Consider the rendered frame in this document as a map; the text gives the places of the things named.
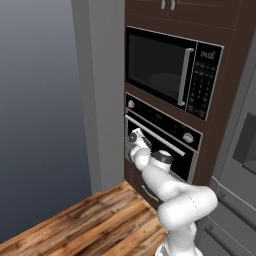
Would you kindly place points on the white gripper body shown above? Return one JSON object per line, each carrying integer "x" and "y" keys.
{"x": 144, "y": 140}

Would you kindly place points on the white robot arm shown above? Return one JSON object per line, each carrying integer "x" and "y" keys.
{"x": 180, "y": 206}

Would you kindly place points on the black built-in oven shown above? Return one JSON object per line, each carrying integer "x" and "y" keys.
{"x": 160, "y": 116}

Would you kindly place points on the silver oven knob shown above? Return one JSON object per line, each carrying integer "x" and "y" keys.
{"x": 188, "y": 137}
{"x": 131, "y": 104}

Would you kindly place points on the black glass oven door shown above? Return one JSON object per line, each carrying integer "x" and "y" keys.
{"x": 180, "y": 160}

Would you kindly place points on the black microwave door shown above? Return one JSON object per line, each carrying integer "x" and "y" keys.
{"x": 153, "y": 66}

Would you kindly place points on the black microwave oven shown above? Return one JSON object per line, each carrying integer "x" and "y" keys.
{"x": 203, "y": 83}

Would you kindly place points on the dark brown drawer front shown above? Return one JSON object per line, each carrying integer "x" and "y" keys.
{"x": 136, "y": 180}

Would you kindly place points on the dark brown tall cabinet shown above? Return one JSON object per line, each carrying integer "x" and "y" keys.
{"x": 223, "y": 140}

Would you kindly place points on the grey fridge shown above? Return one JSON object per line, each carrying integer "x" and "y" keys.
{"x": 233, "y": 186}

